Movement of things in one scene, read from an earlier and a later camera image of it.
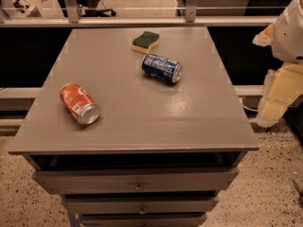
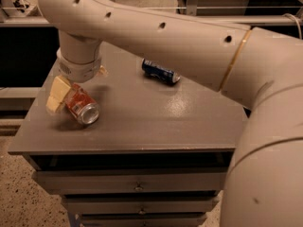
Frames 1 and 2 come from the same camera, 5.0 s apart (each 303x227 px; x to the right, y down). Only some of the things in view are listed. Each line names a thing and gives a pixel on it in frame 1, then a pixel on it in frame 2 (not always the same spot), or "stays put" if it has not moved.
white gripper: (290, 38) -> (80, 70)
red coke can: (80, 103) stays put
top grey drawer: (136, 180) stays put
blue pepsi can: (167, 70) stays put
